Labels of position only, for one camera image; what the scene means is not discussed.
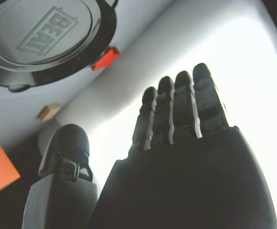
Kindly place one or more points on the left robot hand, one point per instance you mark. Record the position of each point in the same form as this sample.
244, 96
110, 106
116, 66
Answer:
188, 179

